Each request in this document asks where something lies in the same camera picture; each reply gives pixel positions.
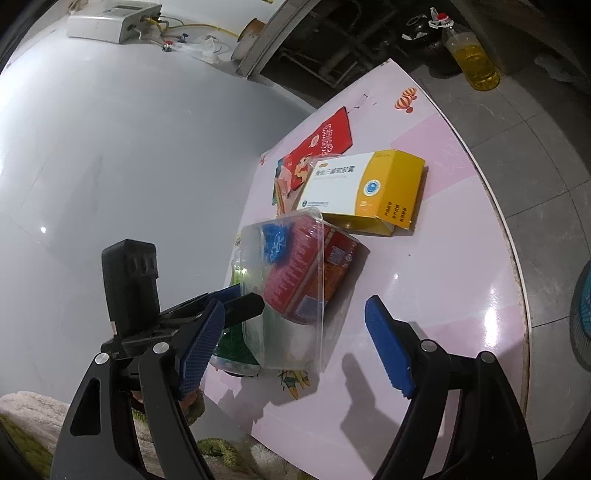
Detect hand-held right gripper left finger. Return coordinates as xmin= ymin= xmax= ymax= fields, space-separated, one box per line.
xmin=48 ymin=299 xmax=226 ymax=480

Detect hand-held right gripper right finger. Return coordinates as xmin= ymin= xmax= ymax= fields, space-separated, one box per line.
xmin=364 ymin=296 xmax=539 ymax=480

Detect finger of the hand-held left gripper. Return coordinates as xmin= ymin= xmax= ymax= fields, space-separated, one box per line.
xmin=208 ymin=285 xmax=242 ymax=303
xmin=225 ymin=294 xmax=265 ymax=329

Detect clear plastic container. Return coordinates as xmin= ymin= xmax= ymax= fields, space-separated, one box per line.
xmin=239 ymin=207 xmax=334 ymax=371

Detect red snack packet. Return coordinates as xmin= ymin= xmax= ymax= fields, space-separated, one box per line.
xmin=272 ymin=107 xmax=354 ymax=219

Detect blue waste basket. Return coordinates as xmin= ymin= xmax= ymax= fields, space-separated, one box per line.
xmin=570 ymin=268 xmax=591 ymax=357

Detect green plastic bottle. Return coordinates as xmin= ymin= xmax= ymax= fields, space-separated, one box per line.
xmin=211 ymin=258 xmax=265 ymax=376

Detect blue crumpled wrapper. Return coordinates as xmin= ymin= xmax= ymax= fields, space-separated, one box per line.
xmin=260 ymin=219 xmax=296 ymax=265

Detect red printed can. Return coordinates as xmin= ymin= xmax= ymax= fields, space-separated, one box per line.
xmin=262 ymin=217 xmax=359 ymax=325

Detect yellow and white medicine box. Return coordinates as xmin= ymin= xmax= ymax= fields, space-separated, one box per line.
xmin=295 ymin=150 xmax=426 ymax=236

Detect beige tape roll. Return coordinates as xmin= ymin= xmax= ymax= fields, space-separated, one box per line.
xmin=232 ymin=17 xmax=265 ymax=62

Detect grey drain pipes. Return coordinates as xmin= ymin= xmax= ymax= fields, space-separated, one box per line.
xmin=277 ymin=4 xmax=386 ymax=88

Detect yellow cooking oil bottle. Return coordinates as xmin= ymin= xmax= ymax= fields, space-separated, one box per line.
xmin=440 ymin=14 xmax=501 ymax=91

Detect black clay jar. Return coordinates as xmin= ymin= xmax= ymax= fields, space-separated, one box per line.
xmin=401 ymin=14 xmax=459 ymax=75

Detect white wall water heater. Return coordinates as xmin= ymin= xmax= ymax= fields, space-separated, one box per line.
xmin=66 ymin=0 xmax=163 ymax=45

